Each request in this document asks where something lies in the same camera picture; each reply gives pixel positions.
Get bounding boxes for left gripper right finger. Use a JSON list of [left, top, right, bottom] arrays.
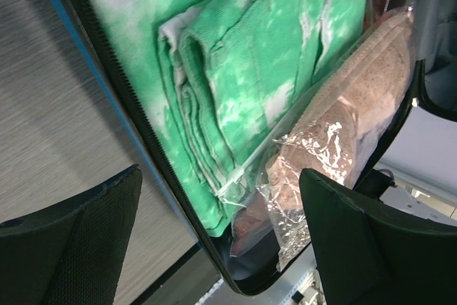
[[299, 169, 456, 304]]

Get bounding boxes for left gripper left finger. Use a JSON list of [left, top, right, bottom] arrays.
[[1, 165, 142, 304]]

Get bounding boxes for maroon cloth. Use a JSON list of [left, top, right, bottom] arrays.
[[230, 190, 278, 258]]

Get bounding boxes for beige bra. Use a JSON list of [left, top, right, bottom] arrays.
[[220, 0, 416, 270]]

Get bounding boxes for green white tie-dye cloth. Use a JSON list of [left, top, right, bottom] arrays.
[[90, 0, 366, 237]]

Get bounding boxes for blue suitcase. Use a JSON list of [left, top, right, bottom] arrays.
[[51, 0, 456, 296]]

